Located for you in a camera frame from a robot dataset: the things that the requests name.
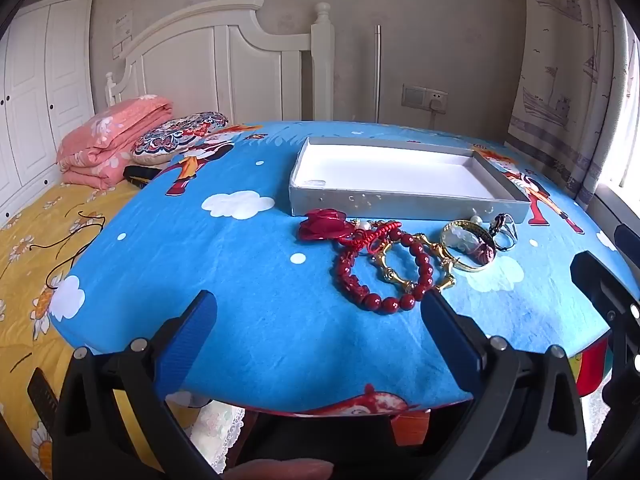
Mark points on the yellow floral bedsheet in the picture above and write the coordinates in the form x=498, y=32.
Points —
x=30, y=270

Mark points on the red fabric rose ornament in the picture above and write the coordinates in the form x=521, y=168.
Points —
x=322, y=225

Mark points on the grey wall switch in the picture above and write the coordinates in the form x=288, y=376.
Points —
x=414, y=96

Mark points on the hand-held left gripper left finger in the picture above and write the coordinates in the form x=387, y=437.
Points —
x=187, y=340

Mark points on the white lace cloth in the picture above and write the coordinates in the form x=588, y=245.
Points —
x=220, y=425

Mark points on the thin gold bangle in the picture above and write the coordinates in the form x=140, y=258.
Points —
x=470, y=266

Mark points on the black flat object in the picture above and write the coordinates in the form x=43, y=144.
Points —
x=140, y=175

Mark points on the pale jade pendant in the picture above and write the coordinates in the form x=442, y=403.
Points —
x=462, y=237

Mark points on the pink folded floral quilt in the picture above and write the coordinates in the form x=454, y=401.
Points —
x=110, y=135

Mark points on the patterned round pillow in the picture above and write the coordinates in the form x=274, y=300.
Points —
x=175, y=135

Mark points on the blue cartoon printed tablecloth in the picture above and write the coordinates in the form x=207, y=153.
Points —
x=250, y=270

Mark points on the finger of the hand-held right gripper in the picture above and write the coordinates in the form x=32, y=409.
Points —
x=628, y=236
x=597, y=277

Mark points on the white wardrobe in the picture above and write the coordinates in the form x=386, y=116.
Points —
x=35, y=100

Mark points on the white wooden headboard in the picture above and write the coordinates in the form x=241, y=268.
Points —
x=200, y=55

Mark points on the wall socket with white plug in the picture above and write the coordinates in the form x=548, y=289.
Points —
x=436, y=100

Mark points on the black remote control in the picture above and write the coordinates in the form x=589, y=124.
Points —
x=42, y=397

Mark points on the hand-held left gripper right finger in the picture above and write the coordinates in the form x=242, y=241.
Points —
x=450, y=335

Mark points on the person's left hand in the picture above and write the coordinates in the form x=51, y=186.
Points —
x=285, y=471

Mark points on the gold bamboo-style bangle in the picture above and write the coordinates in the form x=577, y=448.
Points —
x=387, y=274

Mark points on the silver metal pole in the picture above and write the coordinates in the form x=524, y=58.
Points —
x=379, y=75

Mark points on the ship printed curtain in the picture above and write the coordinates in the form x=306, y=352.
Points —
x=560, y=85

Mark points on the grey shallow cardboard box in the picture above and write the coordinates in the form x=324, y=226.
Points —
x=400, y=170

